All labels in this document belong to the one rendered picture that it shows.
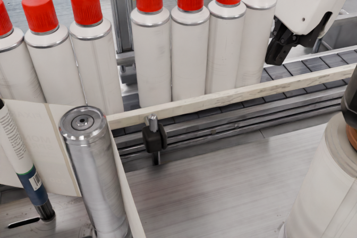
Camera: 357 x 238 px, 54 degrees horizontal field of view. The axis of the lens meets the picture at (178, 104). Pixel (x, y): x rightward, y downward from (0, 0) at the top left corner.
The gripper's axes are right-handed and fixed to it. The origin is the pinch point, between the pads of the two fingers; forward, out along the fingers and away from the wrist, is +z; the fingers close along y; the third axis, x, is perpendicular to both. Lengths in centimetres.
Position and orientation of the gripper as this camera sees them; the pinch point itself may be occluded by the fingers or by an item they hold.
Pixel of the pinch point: (277, 52)
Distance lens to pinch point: 59.0
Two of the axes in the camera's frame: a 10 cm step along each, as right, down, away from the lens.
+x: 9.0, 0.6, 4.4
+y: 3.0, 6.5, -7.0
